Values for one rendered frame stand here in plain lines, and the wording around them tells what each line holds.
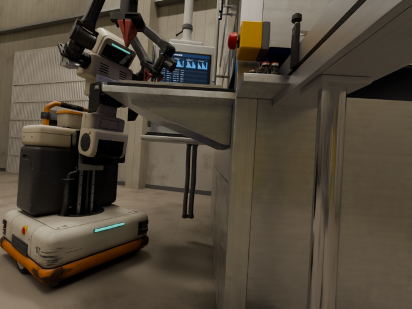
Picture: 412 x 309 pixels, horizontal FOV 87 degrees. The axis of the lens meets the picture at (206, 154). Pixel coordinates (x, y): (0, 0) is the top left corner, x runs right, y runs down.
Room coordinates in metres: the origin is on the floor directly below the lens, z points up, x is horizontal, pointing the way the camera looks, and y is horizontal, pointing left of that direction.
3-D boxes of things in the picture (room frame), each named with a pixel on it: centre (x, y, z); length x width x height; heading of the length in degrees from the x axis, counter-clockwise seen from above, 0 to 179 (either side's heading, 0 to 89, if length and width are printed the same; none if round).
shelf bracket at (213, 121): (0.74, 0.09, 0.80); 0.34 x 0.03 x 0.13; 89
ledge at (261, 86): (0.55, -0.15, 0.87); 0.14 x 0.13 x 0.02; 89
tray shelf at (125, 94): (0.99, 0.08, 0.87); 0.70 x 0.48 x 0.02; 179
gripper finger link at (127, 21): (0.74, 0.31, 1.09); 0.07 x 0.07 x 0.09; 89
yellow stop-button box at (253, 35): (0.57, -0.10, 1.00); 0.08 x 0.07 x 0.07; 89
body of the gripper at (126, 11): (0.74, 0.30, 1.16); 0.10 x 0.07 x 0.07; 89
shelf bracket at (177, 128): (1.24, 0.09, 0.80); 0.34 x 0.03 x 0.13; 89
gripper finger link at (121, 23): (0.74, 0.28, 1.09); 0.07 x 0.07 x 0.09; 89
